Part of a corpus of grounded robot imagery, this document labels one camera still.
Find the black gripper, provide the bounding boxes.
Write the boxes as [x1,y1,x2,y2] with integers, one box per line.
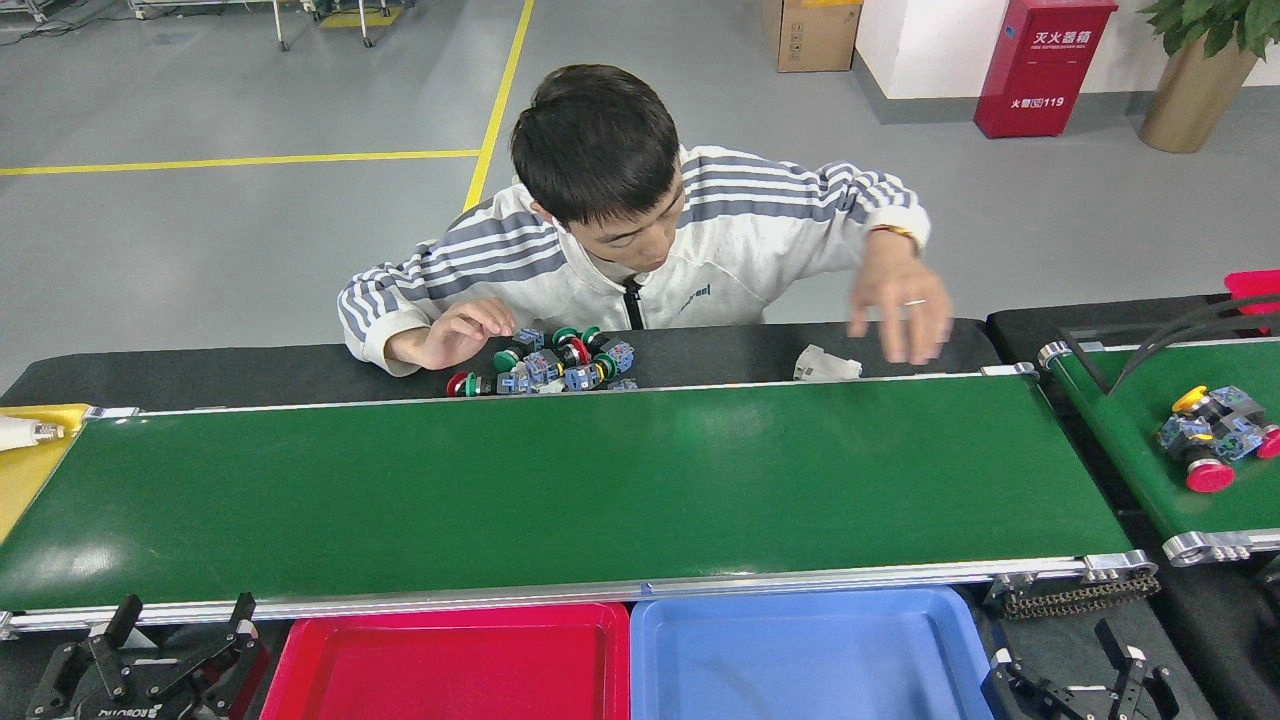
[30,594,269,720]
[984,620,1181,720]

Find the white circuit breaker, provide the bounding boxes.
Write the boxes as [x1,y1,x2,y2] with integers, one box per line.
[793,344,863,383]

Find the yellow plastic tray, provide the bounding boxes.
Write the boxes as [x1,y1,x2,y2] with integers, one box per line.
[0,403,93,546]

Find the short green conveyor belt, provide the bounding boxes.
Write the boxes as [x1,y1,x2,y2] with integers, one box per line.
[1037,335,1280,568]

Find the blue plastic tray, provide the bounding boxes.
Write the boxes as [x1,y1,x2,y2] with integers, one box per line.
[630,586,996,720]

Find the red plastic tray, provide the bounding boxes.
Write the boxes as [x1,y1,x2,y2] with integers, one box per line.
[260,602,633,720]

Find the long green conveyor belt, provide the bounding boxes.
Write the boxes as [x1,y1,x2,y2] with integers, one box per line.
[0,362,1161,641]

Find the person's right hand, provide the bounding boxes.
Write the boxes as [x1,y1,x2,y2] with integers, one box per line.
[392,298,514,369]

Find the person's left hand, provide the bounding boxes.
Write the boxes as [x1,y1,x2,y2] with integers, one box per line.
[850,238,953,363]

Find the white light bulb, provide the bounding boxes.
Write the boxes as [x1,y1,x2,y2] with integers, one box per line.
[0,415,66,453]

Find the red plastic bin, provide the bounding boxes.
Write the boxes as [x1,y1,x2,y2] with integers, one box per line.
[1225,270,1280,336]

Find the person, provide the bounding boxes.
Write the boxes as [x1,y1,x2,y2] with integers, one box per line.
[337,64,954,379]

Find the white wheeled stand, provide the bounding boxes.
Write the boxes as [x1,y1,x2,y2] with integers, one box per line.
[128,0,413,51]

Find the potted green plant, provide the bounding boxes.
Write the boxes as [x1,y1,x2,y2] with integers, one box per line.
[1138,0,1280,154]

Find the red fire extinguisher box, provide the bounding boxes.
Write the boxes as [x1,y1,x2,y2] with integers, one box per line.
[974,0,1119,139]

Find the brown cardboard box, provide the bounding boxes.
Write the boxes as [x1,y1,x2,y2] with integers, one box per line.
[763,0,863,73]

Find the black conveyor drive chain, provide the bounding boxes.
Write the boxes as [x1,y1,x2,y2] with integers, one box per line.
[985,572,1163,621]

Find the red mushroom button switch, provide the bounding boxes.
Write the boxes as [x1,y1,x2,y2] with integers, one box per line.
[1213,418,1280,463]
[1158,413,1237,495]

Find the black cable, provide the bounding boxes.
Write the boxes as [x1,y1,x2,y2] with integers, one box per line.
[1150,293,1280,341]
[1108,312,1280,393]

